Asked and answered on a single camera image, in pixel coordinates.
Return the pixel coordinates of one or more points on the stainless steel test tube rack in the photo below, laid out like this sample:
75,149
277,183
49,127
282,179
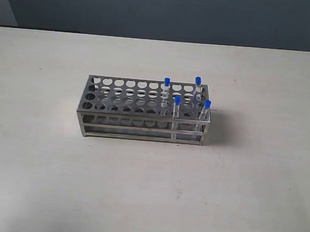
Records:
115,107

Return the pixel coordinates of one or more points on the blue-capped tube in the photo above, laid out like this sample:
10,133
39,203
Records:
165,95
203,114
175,115
197,92

